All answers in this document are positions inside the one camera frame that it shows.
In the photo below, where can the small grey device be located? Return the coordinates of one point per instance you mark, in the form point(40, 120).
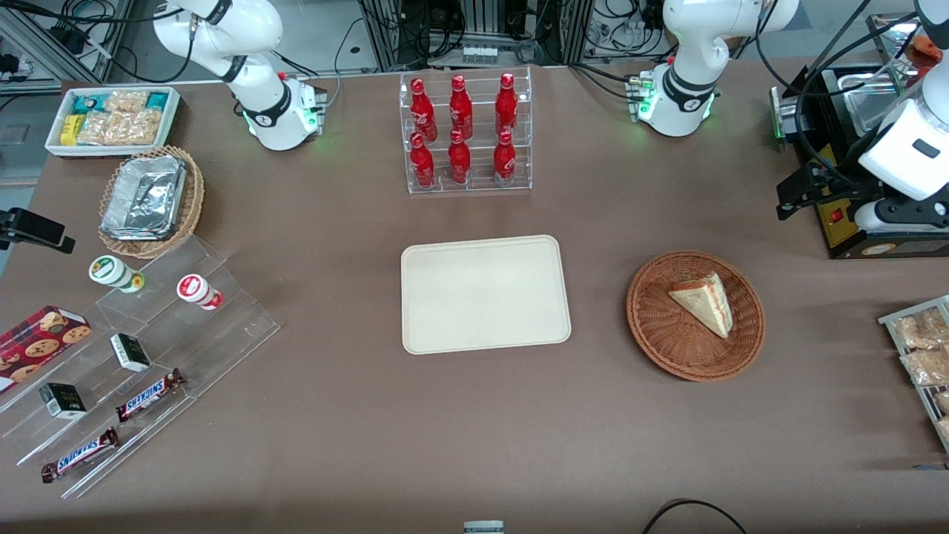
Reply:
point(483, 527)

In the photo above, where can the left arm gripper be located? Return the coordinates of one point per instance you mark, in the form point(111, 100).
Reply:
point(834, 186)

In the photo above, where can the black countertop cooking appliance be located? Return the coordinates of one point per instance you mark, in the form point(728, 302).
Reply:
point(823, 93)

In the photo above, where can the red lid white cup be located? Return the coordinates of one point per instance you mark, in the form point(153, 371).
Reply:
point(196, 289)

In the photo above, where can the clear acrylic bottle rack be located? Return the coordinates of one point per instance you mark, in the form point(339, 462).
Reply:
point(478, 100)

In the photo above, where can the snickers chocolate bar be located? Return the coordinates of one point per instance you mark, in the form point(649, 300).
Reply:
point(148, 395)
point(80, 454)

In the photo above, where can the red cola bottle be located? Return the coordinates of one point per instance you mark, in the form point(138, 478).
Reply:
point(504, 159)
point(459, 159)
point(460, 107)
point(422, 163)
point(506, 104)
point(422, 111)

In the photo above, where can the clear bag of pastry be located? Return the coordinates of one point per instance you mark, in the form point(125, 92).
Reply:
point(927, 367)
point(919, 330)

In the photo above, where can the white power strip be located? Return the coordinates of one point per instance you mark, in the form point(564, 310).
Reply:
point(479, 53)

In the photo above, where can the tray of packaged snacks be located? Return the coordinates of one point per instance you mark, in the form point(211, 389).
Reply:
point(893, 320)

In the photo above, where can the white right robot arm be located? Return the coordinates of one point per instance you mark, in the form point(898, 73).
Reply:
point(259, 81)

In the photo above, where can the black clamp mount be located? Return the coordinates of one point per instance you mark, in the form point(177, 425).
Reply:
point(33, 230)

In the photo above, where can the round brown wicker basket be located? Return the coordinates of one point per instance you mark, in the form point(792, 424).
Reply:
point(667, 334)

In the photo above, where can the red cookie box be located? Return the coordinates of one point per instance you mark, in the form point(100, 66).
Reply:
point(41, 341)

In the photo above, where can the clear acrylic stepped display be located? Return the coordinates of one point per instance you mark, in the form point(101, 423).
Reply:
point(222, 341)

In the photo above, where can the orange food item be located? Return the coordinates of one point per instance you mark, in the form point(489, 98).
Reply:
point(925, 48)

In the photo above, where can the teal snack packet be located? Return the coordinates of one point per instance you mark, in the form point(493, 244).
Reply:
point(87, 104)
point(157, 101)

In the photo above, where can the clear bag of crackers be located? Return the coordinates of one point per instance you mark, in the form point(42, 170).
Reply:
point(126, 101)
point(122, 127)

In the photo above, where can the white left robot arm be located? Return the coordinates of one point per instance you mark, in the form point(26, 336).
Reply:
point(689, 52)

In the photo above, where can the triangular sandwich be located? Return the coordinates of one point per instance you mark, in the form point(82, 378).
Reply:
point(706, 300)

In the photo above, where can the white rectangular snack bin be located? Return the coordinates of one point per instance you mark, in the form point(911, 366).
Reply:
point(58, 144)

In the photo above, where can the yellow snack packet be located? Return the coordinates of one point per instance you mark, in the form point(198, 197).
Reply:
point(70, 130)

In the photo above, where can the green lid white cup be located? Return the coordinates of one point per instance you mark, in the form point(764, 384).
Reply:
point(111, 271)

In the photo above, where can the small black box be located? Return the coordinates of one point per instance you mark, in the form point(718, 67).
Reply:
point(130, 353)
point(63, 401)

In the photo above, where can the oval light wicker basket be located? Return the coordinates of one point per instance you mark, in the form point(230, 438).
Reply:
point(191, 200)

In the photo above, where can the silver foil tray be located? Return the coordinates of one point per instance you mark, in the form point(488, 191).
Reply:
point(144, 199)

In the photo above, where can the beige rectangular plastic tray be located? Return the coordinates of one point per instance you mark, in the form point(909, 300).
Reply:
point(485, 297)

